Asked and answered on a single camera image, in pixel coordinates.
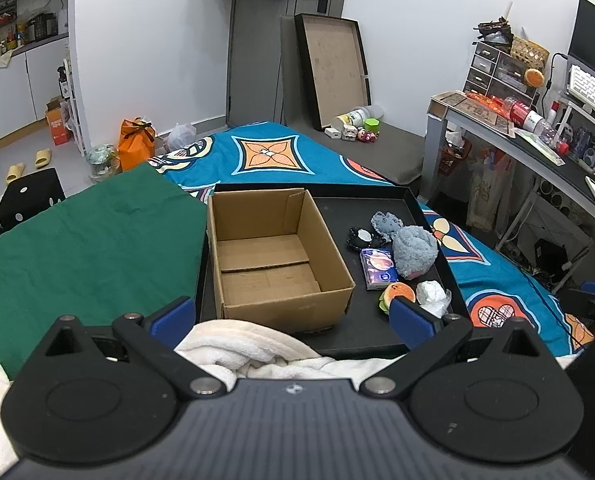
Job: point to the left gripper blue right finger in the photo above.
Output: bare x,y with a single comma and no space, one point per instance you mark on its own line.
412,324

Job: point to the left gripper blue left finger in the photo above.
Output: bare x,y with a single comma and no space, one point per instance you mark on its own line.
172,323

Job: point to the white soft bundle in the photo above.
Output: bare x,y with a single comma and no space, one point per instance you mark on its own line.
433,298

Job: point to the burger plush toy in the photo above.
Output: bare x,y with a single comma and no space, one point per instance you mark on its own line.
393,291

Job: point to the purple tissue pack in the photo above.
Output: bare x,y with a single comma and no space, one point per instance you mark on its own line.
379,268

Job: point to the grey fluffy plush toy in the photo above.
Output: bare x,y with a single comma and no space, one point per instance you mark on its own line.
415,250

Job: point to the black heart soft toy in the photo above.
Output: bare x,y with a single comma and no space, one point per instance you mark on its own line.
359,239

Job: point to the white fleece blanket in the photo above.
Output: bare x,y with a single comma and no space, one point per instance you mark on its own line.
231,350

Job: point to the blue patterned blanket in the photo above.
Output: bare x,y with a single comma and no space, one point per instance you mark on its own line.
487,286

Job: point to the green cloth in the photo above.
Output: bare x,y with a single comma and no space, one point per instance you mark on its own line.
132,243

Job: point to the black shallow tray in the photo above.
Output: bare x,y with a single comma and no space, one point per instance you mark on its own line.
363,330

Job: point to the brown cardboard box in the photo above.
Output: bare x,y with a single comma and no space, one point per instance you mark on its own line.
275,262

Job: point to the grey sofa mattress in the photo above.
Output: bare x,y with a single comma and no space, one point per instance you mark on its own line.
393,154

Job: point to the red basket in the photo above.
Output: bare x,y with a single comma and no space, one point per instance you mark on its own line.
452,157

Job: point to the orange gift bag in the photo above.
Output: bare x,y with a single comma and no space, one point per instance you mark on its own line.
136,142

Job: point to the black chair back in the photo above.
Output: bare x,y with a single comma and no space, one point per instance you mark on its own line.
29,195

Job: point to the green cup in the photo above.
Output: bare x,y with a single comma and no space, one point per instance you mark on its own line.
372,124

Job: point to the grey desk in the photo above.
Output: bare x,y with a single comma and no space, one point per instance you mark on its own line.
570,178

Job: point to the white plastic bottle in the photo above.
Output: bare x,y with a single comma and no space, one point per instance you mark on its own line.
357,116

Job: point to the orange cardboard box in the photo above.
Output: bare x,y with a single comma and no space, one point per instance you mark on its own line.
56,122

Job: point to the drawer organizer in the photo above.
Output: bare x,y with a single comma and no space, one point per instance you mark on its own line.
497,74

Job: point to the white keyboard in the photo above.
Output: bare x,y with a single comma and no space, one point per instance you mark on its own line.
582,85

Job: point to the grey door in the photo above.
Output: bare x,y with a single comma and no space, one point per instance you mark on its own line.
255,89

